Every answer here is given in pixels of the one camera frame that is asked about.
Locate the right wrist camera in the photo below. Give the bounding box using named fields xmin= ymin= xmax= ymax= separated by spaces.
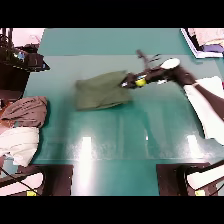
xmin=135 ymin=49 xmax=162 ymax=69

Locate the green T-shirt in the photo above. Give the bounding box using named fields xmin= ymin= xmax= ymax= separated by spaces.
xmin=74 ymin=70 xmax=135 ymax=112

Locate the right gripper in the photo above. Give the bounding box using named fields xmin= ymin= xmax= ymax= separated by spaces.
xmin=123 ymin=73 xmax=148 ymax=90

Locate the brown garment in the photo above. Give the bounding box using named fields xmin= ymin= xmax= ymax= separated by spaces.
xmin=0 ymin=95 xmax=49 ymax=130

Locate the heap of clothes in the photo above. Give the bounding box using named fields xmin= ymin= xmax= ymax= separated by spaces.
xmin=180 ymin=27 xmax=224 ymax=60

